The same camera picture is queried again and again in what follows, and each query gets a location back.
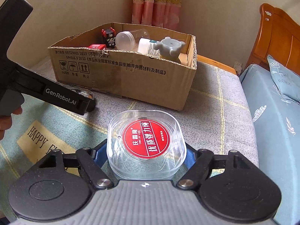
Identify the black glossy oval object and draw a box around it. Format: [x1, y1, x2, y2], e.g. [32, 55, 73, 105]
[68, 87, 94, 99]

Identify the red S.L toy train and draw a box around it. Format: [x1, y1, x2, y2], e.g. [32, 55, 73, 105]
[88, 44, 106, 50]

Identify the black red toy train car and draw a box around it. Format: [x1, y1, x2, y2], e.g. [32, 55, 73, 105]
[101, 27, 116, 48]

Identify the clear jar with lid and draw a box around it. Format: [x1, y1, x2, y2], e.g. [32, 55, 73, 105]
[115, 29, 149, 51]

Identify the white medical cotton swab bottle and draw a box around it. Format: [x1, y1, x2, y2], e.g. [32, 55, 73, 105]
[137, 38, 160, 57]

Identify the grey monster figurine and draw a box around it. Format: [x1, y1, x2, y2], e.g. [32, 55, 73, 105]
[153, 37, 186, 64]

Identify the person's left hand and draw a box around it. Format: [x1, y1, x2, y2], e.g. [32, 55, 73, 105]
[0, 106, 22, 140]

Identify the green grey checked table cloth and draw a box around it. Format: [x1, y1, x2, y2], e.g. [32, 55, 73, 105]
[1, 62, 259, 221]

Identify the open cardboard box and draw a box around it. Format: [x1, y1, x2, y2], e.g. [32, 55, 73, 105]
[48, 22, 197, 111]

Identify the blue floral bed sheet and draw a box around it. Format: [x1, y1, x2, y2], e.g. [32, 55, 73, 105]
[239, 64, 299, 224]

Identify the blue floral pillow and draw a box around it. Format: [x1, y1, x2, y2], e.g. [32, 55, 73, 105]
[267, 55, 299, 104]

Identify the pink curtain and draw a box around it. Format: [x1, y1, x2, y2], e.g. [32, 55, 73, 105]
[132, 0, 182, 31]

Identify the wooden bed headboard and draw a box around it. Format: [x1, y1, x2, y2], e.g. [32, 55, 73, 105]
[246, 3, 300, 74]

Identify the white wall socket with plug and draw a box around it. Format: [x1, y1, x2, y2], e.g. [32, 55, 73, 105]
[233, 62, 243, 76]

